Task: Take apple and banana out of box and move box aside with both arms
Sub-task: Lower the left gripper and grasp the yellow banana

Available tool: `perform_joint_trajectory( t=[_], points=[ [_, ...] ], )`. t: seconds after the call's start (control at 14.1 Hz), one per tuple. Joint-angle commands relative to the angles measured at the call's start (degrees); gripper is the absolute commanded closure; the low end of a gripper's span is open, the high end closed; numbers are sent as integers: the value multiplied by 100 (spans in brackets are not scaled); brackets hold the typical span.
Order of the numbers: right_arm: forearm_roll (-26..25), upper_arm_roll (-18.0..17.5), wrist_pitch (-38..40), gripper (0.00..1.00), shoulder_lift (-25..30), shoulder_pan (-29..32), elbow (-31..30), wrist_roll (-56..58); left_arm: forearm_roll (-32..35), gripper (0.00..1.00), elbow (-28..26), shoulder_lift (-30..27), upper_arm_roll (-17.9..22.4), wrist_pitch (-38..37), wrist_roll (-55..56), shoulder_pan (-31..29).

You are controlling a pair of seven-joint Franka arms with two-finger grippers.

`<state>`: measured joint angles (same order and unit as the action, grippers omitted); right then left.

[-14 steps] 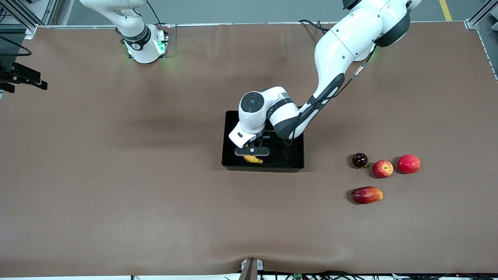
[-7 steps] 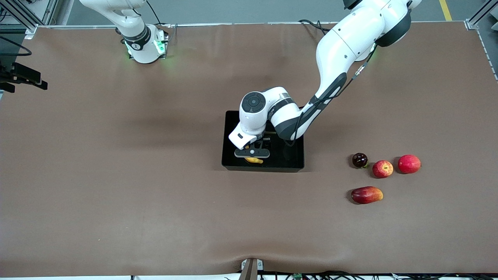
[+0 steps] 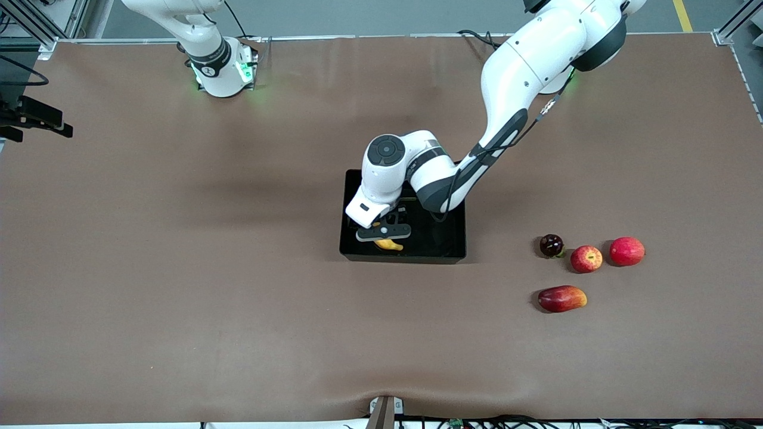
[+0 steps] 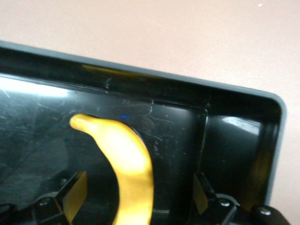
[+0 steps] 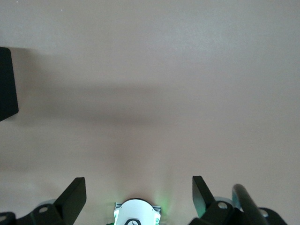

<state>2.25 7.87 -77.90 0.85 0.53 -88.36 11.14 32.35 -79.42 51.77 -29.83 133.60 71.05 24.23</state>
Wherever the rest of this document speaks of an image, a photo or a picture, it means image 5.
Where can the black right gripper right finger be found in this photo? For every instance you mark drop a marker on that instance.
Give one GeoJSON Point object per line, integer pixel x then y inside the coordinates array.
{"type": "Point", "coordinates": [202, 201]}

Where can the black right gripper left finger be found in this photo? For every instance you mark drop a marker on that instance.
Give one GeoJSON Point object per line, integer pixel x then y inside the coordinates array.
{"type": "Point", "coordinates": [70, 199]}

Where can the black plastic box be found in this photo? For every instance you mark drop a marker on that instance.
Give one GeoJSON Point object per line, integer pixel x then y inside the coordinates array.
{"type": "Point", "coordinates": [8, 89]}

